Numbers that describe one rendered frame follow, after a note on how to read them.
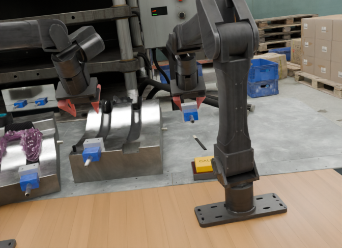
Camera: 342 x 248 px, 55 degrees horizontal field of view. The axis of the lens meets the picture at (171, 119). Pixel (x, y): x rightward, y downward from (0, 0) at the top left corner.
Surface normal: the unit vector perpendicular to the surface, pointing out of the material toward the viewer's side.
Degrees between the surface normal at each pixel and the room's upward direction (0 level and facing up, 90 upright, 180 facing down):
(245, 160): 93
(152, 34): 90
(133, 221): 0
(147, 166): 90
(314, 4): 90
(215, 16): 49
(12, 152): 27
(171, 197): 0
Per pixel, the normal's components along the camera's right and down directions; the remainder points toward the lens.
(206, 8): 0.15, -0.41
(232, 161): 0.29, 0.32
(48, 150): 0.06, -0.70
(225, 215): -0.11, -0.94
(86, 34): 0.70, 0.16
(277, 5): 0.05, 0.31
